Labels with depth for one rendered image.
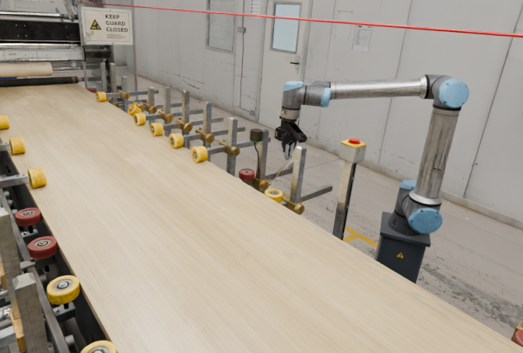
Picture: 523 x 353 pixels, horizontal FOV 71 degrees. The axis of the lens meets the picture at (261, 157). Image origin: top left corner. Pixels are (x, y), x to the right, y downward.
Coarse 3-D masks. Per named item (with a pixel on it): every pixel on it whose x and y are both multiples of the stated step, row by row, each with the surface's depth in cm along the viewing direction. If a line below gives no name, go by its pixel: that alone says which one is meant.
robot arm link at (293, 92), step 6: (288, 84) 164; (294, 84) 163; (300, 84) 163; (288, 90) 164; (294, 90) 163; (300, 90) 164; (288, 96) 165; (294, 96) 164; (300, 96) 164; (282, 102) 169; (288, 102) 166; (294, 102) 165; (300, 102) 166; (288, 108) 167; (294, 108) 167
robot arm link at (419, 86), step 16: (368, 80) 175; (384, 80) 173; (400, 80) 172; (416, 80) 170; (432, 80) 167; (336, 96) 176; (352, 96) 176; (368, 96) 175; (384, 96) 175; (400, 96) 175; (432, 96) 169
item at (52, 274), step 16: (0, 160) 318; (16, 192) 280; (16, 208) 272; (48, 272) 211; (64, 272) 157; (80, 304) 141; (80, 320) 168; (96, 320) 124; (80, 336) 172; (96, 336) 129
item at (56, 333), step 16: (0, 192) 159; (16, 224) 138; (16, 240) 128; (32, 272) 114; (0, 304) 117; (48, 304) 102; (48, 320) 97; (48, 336) 101; (0, 352) 113; (16, 352) 101; (64, 352) 89
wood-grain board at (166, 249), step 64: (64, 128) 226; (128, 128) 235; (64, 192) 151; (128, 192) 155; (192, 192) 159; (256, 192) 164; (64, 256) 114; (128, 256) 115; (192, 256) 118; (256, 256) 120; (320, 256) 123; (128, 320) 91; (192, 320) 93; (256, 320) 94; (320, 320) 96; (384, 320) 98; (448, 320) 99
